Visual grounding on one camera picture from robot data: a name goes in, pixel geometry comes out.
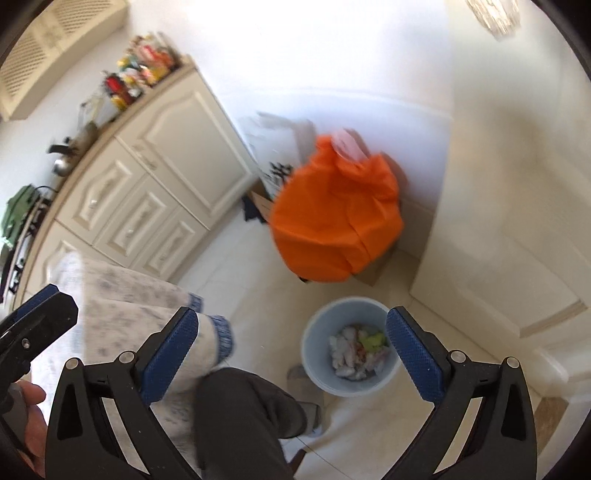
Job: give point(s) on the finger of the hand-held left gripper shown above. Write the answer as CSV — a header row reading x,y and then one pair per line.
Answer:
x,y
51,314

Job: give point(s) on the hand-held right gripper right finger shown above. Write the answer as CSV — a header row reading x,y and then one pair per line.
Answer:
x,y
415,356

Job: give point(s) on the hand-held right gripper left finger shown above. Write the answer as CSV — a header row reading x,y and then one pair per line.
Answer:
x,y
170,356

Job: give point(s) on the red white print plastic bag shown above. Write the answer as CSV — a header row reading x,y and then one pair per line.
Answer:
x,y
379,361

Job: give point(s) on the green snack packet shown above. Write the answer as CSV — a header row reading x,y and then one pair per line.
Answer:
x,y
373,342

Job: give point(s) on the light blue plastic bin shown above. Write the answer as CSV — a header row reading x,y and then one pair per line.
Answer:
x,y
318,332

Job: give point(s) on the person's left hand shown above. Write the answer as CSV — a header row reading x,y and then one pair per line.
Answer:
x,y
34,434

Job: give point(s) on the black gas stove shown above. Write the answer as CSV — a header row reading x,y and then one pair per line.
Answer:
x,y
11,267

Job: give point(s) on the blue floral white tablecloth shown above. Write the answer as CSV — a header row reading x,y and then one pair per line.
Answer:
x,y
120,295

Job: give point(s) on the person's leg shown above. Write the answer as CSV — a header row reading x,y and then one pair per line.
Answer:
x,y
240,424

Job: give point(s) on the green electric cooking pot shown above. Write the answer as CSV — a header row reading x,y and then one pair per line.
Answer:
x,y
18,212

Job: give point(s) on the grey slipper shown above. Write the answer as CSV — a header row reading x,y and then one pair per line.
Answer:
x,y
298,374
311,417

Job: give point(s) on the orange fabric bag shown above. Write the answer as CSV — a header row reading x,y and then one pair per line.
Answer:
x,y
332,217

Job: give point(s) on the cream lower kitchen cabinet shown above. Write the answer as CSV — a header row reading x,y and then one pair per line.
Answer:
x,y
184,152

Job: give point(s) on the pink white plastic bag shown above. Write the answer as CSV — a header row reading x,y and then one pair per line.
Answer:
x,y
351,143

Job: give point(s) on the white rice bag black print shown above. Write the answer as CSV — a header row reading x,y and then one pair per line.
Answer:
x,y
277,152

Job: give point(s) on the group of condiment bottles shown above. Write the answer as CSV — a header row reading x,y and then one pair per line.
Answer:
x,y
138,69

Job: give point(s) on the crystal ceiling lamp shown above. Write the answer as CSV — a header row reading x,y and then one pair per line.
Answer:
x,y
494,16

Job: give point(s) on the cream lattice door wall cabinet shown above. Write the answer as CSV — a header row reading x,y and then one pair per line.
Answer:
x,y
51,50

